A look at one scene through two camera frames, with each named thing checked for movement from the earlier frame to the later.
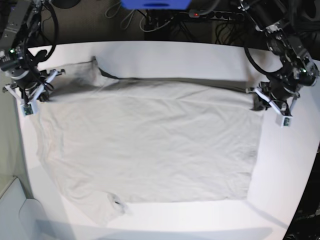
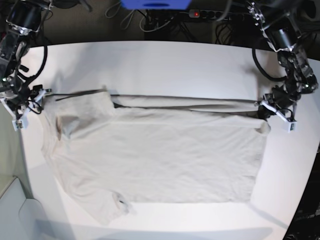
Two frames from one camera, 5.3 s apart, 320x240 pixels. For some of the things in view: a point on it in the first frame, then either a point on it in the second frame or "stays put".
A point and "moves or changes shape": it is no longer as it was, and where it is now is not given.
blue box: x=156 y=4 stays put
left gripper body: x=29 y=81 to x=26 y=96
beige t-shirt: x=109 y=142 moves or changes shape
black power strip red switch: x=214 y=14 stays put
